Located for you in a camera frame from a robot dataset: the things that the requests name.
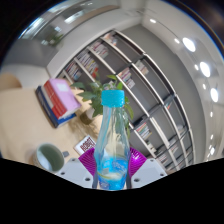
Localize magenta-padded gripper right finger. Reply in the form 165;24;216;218
126;146;168;190

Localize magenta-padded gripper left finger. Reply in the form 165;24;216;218
54;147;99;190

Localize clear bottle with turquoise cap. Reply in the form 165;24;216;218
93;89;132;192

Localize grey patterned ceramic mug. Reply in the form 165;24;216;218
33;143;70;174

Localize white book with patterned cover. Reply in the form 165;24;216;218
73;134;98;157

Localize thick dark blue book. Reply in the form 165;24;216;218
34;85;77;129

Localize red book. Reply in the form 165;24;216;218
43;80;69;120

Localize green potted plant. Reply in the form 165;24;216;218
70;74;135;138

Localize pink-covered book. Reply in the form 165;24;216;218
48;78;82;116

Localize grey shelf unit with books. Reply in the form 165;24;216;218
56;29;198;173

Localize round ceiling lights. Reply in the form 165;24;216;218
149;18;220;158

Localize small green plant behind glass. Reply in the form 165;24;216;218
46;31;64;46

